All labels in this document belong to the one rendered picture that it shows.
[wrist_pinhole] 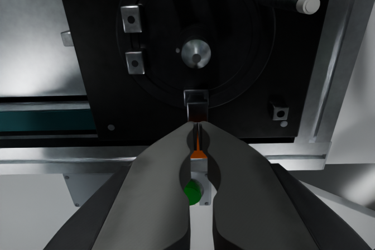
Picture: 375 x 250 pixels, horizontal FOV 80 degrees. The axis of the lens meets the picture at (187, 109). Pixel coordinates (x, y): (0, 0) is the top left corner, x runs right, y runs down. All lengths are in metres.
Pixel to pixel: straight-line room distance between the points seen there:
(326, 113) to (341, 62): 0.06
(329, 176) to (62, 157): 1.77
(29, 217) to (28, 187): 0.10
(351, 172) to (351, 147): 1.46
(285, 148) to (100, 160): 0.25
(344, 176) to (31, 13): 1.91
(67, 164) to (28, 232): 0.39
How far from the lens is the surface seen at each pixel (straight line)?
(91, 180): 0.36
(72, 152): 0.34
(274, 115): 0.26
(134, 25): 0.20
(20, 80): 0.37
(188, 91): 0.21
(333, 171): 1.90
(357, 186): 2.09
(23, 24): 0.34
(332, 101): 0.30
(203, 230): 0.60
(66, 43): 0.26
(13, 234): 0.75
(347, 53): 0.29
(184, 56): 0.15
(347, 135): 0.49
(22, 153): 0.37
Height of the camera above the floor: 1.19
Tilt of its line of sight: 62 degrees down
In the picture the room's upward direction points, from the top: 178 degrees counter-clockwise
